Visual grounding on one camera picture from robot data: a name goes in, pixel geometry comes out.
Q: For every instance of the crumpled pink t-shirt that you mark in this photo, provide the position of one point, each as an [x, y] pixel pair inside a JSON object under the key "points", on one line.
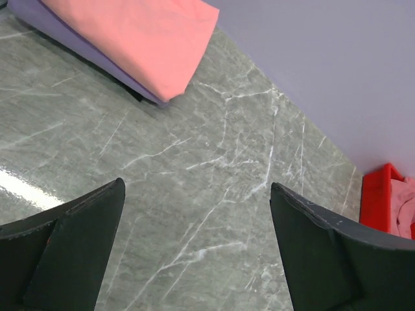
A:
{"points": [[402, 207]]}

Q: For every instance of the folded salmon pink t-shirt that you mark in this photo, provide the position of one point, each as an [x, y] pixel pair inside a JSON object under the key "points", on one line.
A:
{"points": [[158, 43]]}

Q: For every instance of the folded lavender t-shirt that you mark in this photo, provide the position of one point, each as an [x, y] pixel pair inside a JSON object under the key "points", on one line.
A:
{"points": [[37, 15]]}

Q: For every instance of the red plastic bin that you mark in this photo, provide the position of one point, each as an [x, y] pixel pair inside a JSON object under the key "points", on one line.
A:
{"points": [[375, 198]]}

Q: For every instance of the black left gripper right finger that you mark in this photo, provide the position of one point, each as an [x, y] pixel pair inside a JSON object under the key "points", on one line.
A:
{"points": [[334, 263]]}

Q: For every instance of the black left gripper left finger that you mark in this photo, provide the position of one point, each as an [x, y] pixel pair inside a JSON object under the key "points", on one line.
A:
{"points": [[56, 259]]}

